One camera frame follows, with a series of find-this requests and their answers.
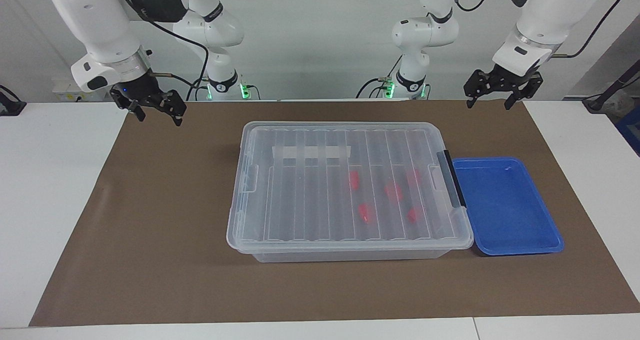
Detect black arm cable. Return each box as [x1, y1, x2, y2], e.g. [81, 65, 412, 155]
[118, 0, 210, 102]
[447, 0, 629, 59]

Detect black stand pole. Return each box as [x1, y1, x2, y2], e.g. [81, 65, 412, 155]
[582, 60, 640, 113]

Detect blue plastic tray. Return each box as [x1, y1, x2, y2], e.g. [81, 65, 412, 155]
[451, 156, 566, 257]

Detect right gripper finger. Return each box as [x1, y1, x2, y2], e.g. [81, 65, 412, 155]
[152, 90, 188, 127]
[110, 87, 147, 122]

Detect blue crate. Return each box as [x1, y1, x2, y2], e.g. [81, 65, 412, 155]
[615, 105, 640, 157]

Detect black clamp with cable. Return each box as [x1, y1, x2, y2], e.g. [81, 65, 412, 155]
[0, 85, 27, 117]

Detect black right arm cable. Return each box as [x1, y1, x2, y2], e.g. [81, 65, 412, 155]
[118, 0, 210, 102]

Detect dark box latch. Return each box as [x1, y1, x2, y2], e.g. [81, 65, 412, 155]
[436, 150, 467, 210]

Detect white power socket strip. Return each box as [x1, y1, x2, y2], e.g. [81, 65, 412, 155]
[52, 79, 113, 103]

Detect clear plastic storage box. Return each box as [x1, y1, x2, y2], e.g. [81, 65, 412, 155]
[235, 125, 468, 264]

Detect brown table mat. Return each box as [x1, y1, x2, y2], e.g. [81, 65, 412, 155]
[29, 99, 640, 327]

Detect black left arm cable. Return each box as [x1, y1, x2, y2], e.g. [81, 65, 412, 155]
[447, 0, 629, 59]

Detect clear ribbed plastic lid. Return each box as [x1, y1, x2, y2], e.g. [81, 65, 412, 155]
[226, 121, 475, 254]

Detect black arm base cables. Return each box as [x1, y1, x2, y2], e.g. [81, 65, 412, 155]
[356, 75, 403, 100]

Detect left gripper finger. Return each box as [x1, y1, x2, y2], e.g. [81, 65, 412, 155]
[504, 77, 544, 111]
[464, 70, 493, 109]

